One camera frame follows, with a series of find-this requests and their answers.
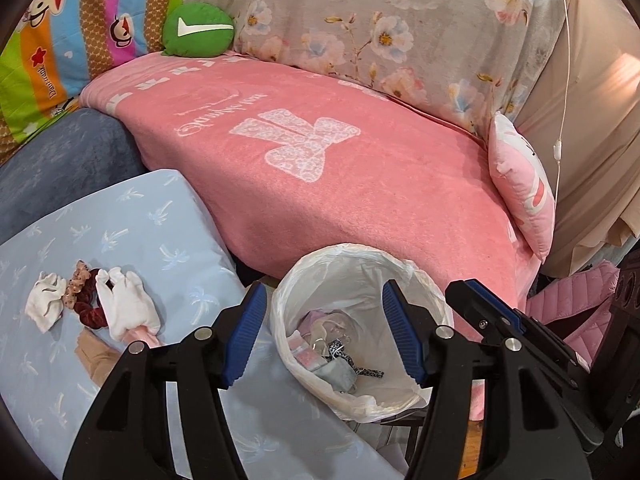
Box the tan stocking cloth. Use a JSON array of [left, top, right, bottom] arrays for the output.
[[75, 328, 120, 387]]

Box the dark red velvet scrunchie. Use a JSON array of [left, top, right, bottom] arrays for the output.
[[74, 269, 107, 330]]

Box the white glove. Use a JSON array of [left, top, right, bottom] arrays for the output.
[[96, 266, 162, 348]]

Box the white sock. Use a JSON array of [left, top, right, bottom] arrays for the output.
[[25, 272, 66, 334]]

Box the beige dotted scrunchie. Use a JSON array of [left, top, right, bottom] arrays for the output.
[[62, 260, 91, 309]]

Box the leopard print fabric strip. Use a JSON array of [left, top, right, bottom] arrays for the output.
[[326, 339, 384, 378]]

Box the white lined trash bin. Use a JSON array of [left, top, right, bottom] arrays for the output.
[[269, 244, 454, 422]]

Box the pink quilted jacket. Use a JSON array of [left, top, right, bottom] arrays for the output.
[[524, 260, 620, 370]]

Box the small pink white pillow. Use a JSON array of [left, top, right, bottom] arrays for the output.
[[487, 113, 555, 263]]

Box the beige curtain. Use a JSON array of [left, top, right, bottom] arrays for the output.
[[515, 0, 639, 278]]

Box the dark blue cushion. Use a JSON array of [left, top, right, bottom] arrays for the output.
[[0, 108, 148, 242]]

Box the pink bow blanket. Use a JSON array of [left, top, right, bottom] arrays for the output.
[[79, 52, 544, 421]]

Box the grey floral quilt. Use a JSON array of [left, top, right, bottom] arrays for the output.
[[182, 0, 576, 137]]

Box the green checkmark plush cushion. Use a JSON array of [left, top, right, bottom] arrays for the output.
[[162, 2, 234, 58]]

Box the colourful monkey striped bedding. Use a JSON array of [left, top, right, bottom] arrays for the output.
[[1, 0, 182, 160]]

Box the white cable with switch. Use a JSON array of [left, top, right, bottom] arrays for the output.
[[552, 0, 574, 196]]

